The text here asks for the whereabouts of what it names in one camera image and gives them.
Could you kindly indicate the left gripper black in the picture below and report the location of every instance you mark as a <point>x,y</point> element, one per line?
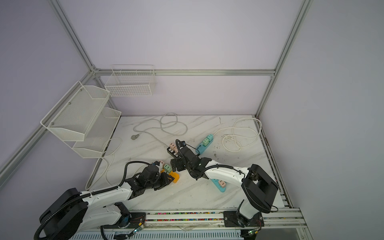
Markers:
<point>165,181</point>

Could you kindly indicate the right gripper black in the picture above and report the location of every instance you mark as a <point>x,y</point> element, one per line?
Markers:
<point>177,161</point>

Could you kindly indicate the orange power strip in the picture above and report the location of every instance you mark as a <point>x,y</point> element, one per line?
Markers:
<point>173,174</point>

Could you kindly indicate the green adapter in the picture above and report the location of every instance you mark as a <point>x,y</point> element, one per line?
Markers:
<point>167,168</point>

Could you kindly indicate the black power strip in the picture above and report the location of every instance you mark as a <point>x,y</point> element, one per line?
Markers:
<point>172,153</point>

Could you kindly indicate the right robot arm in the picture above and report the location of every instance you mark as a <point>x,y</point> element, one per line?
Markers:
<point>259,188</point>

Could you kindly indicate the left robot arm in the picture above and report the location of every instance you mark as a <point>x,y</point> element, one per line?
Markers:
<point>76,211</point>

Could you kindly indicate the blue power strip far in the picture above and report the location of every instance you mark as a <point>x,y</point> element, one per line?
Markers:
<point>200,148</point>

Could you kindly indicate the teal power strip near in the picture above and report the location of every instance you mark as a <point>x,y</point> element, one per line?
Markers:
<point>215,182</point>

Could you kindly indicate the green adapter far strip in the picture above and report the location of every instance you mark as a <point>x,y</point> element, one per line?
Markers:
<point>206,142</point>

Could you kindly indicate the teal adapter far strip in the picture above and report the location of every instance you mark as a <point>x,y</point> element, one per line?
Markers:
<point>210,137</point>

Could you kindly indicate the white mesh two-tier shelf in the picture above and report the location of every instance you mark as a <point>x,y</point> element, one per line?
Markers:
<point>83,121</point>

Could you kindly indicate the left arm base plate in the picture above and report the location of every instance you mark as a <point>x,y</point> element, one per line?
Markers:
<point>131,222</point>

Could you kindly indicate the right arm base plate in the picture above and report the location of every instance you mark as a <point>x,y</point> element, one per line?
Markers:
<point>243,219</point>

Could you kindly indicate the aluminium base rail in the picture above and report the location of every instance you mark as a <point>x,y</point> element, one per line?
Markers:
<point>285,224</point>

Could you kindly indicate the white wire basket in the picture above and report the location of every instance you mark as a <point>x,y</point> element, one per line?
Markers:
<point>131,81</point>

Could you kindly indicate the aluminium frame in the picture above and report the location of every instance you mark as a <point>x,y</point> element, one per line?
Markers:
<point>9,169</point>

